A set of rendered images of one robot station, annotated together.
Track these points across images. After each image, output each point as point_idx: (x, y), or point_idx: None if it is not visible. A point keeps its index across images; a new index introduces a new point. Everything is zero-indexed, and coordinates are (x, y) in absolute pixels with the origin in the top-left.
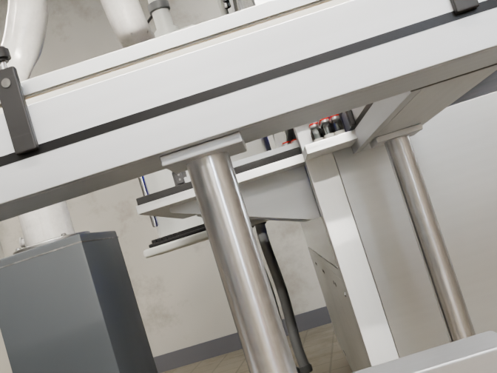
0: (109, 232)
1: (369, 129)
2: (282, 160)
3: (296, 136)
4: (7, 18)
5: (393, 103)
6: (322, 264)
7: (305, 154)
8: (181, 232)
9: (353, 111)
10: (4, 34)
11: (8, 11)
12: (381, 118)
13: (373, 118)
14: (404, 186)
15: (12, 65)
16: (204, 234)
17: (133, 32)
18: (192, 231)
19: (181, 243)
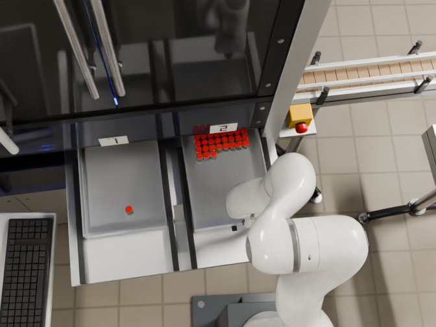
0: (244, 302)
1: (355, 102)
2: (276, 150)
3: (267, 133)
4: (320, 305)
5: (425, 94)
6: (47, 193)
7: (296, 136)
8: (41, 303)
9: (329, 98)
10: (318, 316)
11: (321, 302)
12: (394, 98)
13: (377, 98)
14: (320, 108)
15: (323, 313)
16: (52, 278)
17: None
18: (47, 290)
19: (51, 306)
